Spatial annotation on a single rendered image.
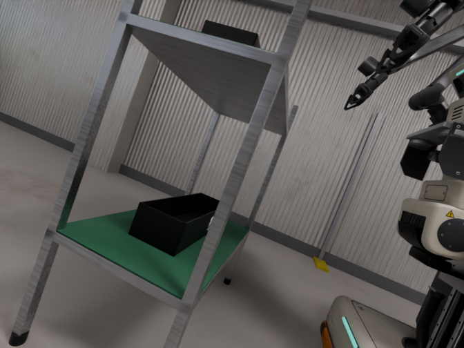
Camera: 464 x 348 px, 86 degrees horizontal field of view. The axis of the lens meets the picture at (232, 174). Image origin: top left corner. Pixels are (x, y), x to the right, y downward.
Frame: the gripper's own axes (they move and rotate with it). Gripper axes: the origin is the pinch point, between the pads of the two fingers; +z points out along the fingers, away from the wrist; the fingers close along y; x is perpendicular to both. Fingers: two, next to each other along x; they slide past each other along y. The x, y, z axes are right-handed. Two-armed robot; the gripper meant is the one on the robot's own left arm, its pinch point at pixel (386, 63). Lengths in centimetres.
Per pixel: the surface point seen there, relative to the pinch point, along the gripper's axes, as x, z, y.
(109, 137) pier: -168, 161, -178
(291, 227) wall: 52, 77, -201
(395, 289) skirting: 163, 42, -199
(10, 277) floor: -36, 141, 8
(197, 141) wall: -96, 90, -202
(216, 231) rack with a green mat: 3, 63, 25
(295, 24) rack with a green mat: -18.3, 19.6, 25.0
